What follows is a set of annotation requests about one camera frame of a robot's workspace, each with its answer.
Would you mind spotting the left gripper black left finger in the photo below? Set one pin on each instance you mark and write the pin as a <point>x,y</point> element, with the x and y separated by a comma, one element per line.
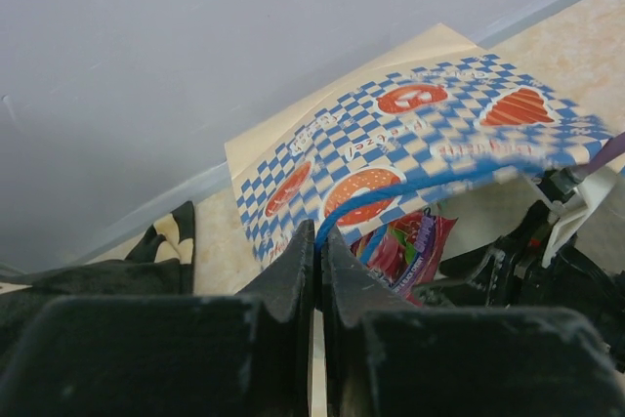
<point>248,354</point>

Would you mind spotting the blue checkered paper bag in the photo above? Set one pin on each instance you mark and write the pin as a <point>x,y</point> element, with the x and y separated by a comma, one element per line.
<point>435,117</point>

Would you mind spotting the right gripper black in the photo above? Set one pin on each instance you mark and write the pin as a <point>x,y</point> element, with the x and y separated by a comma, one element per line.
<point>508,273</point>

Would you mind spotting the pink Fox's candy packet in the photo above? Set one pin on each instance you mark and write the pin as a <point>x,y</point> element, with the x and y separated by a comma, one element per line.
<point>406,252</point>

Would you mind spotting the black floral plush blanket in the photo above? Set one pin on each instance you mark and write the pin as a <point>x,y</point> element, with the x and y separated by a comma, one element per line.
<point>161,263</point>

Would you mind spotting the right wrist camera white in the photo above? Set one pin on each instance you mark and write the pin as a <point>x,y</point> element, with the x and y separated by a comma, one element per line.
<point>569,216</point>

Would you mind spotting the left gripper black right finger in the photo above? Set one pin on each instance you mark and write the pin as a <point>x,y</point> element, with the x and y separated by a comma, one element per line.
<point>387,357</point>

